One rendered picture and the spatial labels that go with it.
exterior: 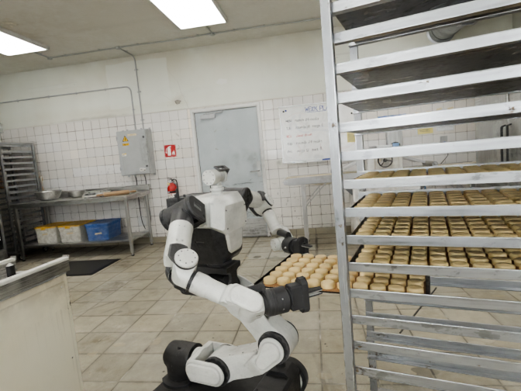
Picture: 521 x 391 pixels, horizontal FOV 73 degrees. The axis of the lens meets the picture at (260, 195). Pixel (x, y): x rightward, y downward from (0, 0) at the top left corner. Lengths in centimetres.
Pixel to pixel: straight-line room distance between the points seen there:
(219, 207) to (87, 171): 522
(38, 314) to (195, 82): 465
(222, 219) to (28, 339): 84
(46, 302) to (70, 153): 519
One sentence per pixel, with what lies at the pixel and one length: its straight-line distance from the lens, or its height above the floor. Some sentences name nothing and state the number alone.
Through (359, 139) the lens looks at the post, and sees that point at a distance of 157.
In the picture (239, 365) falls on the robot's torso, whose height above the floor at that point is 33.
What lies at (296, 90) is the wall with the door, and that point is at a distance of 550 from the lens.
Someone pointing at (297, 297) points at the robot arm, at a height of 78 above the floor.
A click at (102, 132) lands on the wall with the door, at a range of 641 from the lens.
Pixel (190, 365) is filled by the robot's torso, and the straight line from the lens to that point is 187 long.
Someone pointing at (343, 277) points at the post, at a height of 84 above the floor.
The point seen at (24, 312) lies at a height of 76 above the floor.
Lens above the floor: 125
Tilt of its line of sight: 6 degrees down
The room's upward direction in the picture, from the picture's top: 5 degrees counter-clockwise
